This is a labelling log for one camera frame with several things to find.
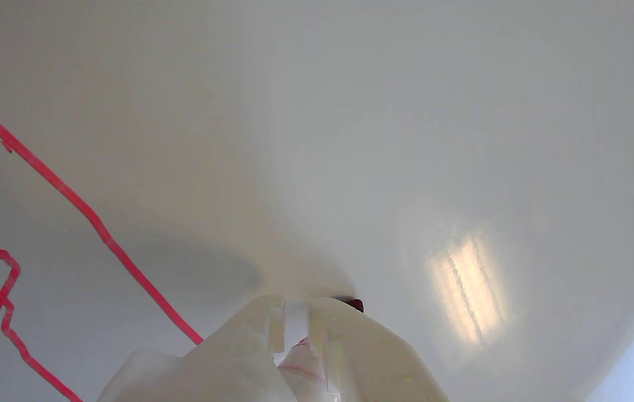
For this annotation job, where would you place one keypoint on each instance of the red whiteboard marker pen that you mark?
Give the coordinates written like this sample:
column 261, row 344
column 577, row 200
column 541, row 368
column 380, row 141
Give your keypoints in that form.
column 300, row 371

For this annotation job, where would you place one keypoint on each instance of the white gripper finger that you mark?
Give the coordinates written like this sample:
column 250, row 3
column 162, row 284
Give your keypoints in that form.
column 372, row 363
column 227, row 363

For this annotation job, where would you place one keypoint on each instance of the large white whiteboard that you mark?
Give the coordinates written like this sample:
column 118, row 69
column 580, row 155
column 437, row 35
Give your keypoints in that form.
column 127, row 111

